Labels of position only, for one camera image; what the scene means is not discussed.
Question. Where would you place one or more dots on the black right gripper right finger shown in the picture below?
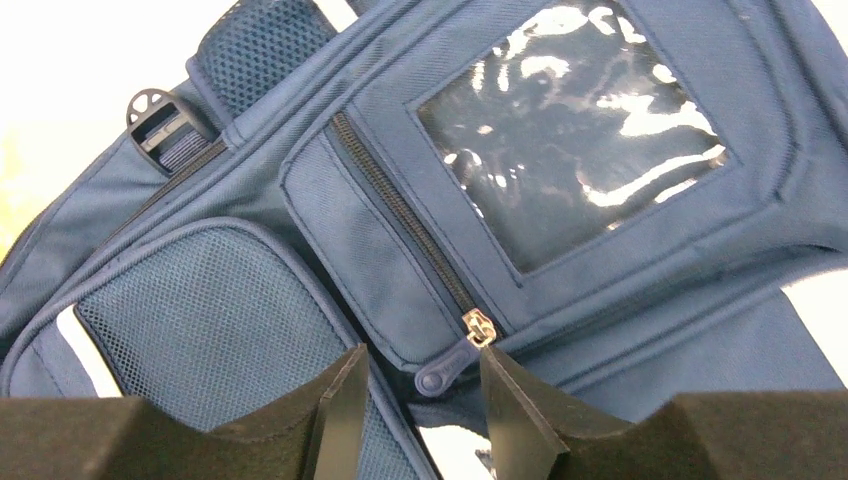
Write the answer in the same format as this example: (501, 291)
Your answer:
(539, 432)

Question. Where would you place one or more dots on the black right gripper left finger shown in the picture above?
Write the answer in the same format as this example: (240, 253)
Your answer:
(314, 432)

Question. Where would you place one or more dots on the navy blue student backpack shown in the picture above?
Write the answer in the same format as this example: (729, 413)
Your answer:
(615, 194)

